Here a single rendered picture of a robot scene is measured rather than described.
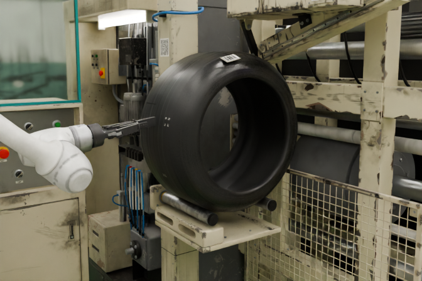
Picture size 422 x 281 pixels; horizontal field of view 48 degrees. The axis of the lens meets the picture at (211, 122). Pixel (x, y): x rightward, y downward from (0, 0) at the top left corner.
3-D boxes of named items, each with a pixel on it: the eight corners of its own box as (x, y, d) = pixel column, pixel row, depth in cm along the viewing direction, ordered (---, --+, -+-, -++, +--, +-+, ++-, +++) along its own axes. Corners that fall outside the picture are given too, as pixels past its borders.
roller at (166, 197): (171, 194, 195) (165, 204, 194) (164, 189, 193) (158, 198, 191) (221, 217, 167) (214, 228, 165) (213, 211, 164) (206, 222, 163)
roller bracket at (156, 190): (149, 209, 193) (149, 185, 191) (227, 193, 215) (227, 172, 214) (153, 211, 190) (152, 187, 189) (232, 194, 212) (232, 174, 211)
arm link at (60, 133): (66, 149, 150) (81, 167, 141) (16, 162, 142) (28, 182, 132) (63, 118, 146) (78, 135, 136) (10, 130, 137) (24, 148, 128)
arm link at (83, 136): (63, 125, 147) (81, 121, 150) (68, 152, 149) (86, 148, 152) (73, 128, 140) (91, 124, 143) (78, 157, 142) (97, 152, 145)
